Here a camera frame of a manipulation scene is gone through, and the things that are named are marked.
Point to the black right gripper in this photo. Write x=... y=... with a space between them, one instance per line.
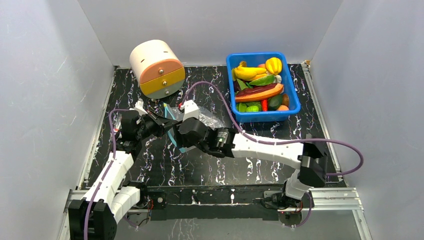
x=180 y=133

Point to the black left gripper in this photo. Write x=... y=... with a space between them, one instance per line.
x=163 y=124

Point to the clear zip top bag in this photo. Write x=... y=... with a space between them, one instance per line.
x=205 y=116

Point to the green watermelon slice toy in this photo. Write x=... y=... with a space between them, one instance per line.
x=241 y=107

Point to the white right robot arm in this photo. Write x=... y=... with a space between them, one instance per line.
x=306 y=158

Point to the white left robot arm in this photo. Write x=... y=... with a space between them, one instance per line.
x=96 y=215

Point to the marker pen pack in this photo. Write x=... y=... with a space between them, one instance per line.
x=117 y=122

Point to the round pastel drawer cabinet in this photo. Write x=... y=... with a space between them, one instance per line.
x=157 y=69

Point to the green custard apple toy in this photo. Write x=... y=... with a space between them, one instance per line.
x=252 y=107

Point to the yellow banana bunch toy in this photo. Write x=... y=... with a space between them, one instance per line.
x=243 y=72

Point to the red chili pepper toy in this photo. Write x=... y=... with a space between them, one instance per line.
x=264 y=105

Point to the dark green cucumber toy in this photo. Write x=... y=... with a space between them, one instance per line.
x=274 y=102

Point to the green leaf vegetable toy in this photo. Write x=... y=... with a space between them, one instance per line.
x=239 y=84

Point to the blue plastic bin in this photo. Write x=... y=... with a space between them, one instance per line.
x=253 y=59

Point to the orange round fruit toy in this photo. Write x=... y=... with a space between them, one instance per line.
x=283 y=108

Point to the brown potato toy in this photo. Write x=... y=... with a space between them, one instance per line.
x=285 y=100

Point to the white mushroom toy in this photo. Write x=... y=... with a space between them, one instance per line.
x=277 y=79

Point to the yellow bell pepper toy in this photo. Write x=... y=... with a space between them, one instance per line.
x=274 y=66

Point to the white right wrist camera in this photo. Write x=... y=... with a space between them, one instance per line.
x=190 y=110

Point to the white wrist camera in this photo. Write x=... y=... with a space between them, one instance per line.
x=190 y=110
x=140 y=108

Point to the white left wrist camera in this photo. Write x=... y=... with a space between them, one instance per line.
x=140 y=108

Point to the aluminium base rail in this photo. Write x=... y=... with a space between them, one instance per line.
x=325 y=199

